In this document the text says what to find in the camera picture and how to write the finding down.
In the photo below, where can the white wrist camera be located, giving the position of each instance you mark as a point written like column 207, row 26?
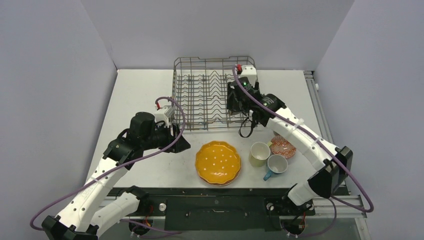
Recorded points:
column 246, row 73
column 164, row 115

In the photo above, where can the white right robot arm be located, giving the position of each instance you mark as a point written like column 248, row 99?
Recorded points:
column 331, row 164

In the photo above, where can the orange patterned small bowl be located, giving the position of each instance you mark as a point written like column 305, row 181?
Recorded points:
column 281, row 146

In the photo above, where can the blue mug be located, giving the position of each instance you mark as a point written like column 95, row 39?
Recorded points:
column 276, row 164

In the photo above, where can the grey wire dish rack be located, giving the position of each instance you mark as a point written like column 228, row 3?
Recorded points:
column 199, row 86

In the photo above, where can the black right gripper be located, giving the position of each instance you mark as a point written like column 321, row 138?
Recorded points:
column 236, row 100

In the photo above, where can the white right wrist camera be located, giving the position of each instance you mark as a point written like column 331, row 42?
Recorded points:
column 246, row 73

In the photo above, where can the aluminium side rail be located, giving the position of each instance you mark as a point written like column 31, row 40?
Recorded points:
column 313, row 89

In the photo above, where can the pale yellow mug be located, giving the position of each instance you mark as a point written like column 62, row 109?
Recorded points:
column 258, row 154

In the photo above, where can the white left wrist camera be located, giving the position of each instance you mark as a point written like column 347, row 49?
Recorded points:
column 164, row 115

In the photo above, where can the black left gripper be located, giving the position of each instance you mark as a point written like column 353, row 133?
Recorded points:
column 169, row 136

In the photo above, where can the black table frame rail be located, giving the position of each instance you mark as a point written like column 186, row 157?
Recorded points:
column 213, row 208

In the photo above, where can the yellow polka dot plate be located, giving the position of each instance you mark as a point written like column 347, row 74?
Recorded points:
column 217, row 162

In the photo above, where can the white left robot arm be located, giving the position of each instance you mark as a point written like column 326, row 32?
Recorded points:
column 83, row 218

